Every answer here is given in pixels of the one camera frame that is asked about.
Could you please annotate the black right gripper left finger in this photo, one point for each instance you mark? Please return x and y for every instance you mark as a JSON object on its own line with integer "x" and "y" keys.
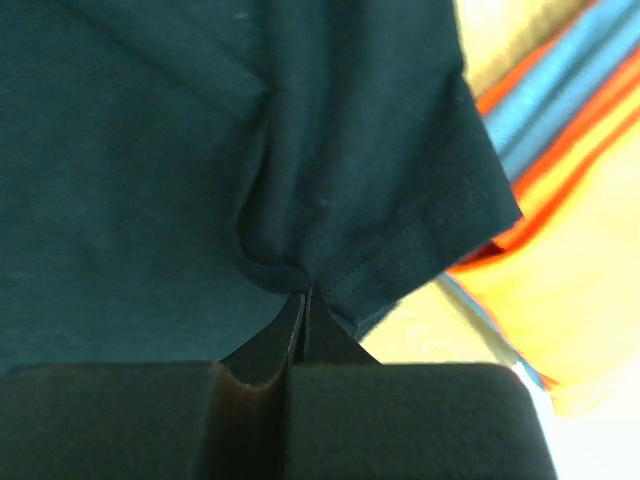
{"x": 185, "y": 420}

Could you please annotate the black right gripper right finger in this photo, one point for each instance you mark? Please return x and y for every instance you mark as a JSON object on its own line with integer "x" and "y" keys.
{"x": 351, "y": 417}

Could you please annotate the black t shirt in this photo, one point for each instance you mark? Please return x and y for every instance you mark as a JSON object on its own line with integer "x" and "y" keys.
{"x": 172, "y": 170}

